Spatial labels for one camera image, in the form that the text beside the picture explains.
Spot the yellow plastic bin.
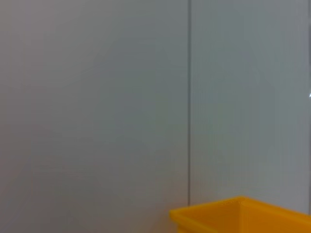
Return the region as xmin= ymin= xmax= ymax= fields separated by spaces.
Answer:
xmin=169 ymin=195 xmax=311 ymax=233

